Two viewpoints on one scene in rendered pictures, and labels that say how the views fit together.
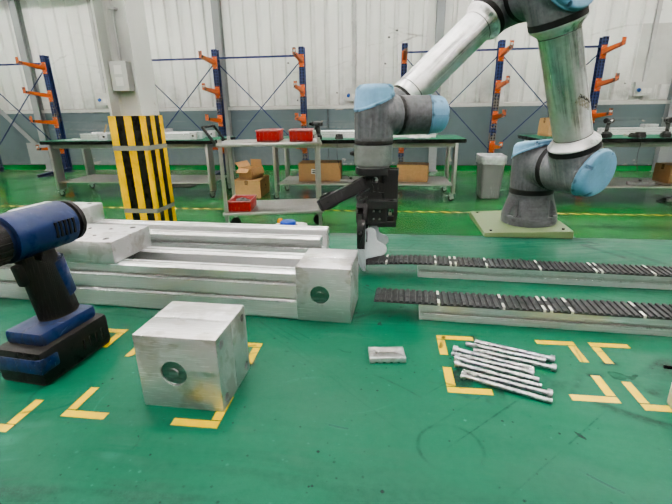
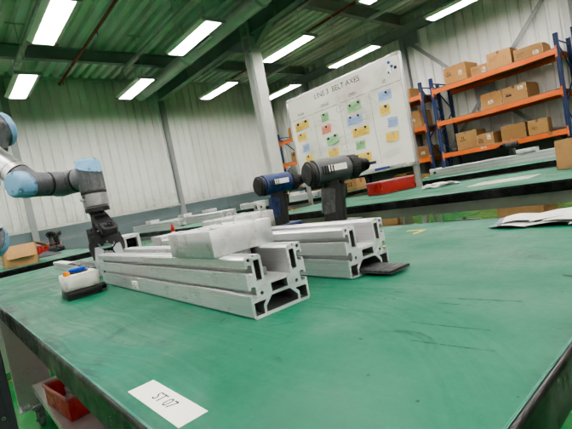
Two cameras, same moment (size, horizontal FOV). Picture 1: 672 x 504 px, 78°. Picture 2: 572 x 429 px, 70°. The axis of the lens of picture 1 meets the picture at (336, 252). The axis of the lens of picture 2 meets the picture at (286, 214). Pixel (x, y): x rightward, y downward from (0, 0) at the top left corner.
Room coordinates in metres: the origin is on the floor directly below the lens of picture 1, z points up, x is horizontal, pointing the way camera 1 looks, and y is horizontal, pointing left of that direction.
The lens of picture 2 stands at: (1.40, 1.21, 0.94)
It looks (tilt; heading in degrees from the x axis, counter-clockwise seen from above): 3 degrees down; 222
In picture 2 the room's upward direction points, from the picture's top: 11 degrees counter-clockwise
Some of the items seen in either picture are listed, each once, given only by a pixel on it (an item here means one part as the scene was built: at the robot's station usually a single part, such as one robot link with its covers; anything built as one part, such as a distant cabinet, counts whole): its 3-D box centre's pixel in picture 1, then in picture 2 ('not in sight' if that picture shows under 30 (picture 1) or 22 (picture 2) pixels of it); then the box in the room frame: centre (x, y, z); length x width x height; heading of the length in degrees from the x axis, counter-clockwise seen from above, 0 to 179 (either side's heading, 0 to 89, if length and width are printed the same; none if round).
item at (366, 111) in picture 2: not in sight; (354, 174); (-2.18, -1.01, 0.97); 1.50 x 0.50 x 1.95; 83
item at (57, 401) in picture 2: not in sight; (81, 390); (0.82, -0.68, 0.27); 0.31 x 0.21 x 0.10; 88
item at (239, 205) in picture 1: (268, 180); not in sight; (3.94, 0.62, 0.50); 1.03 x 0.55 x 1.01; 95
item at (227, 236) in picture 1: (157, 243); (169, 269); (0.93, 0.42, 0.82); 0.80 x 0.10 x 0.09; 80
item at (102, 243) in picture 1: (95, 248); (238, 229); (0.75, 0.45, 0.87); 0.16 x 0.11 x 0.07; 80
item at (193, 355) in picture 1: (200, 347); not in sight; (0.46, 0.17, 0.83); 0.11 x 0.10 x 0.10; 171
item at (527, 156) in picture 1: (536, 163); not in sight; (1.17, -0.56, 0.97); 0.13 x 0.12 x 0.14; 22
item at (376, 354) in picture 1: (386, 354); not in sight; (0.51, -0.07, 0.78); 0.05 x 0.03 x 0.01; 90
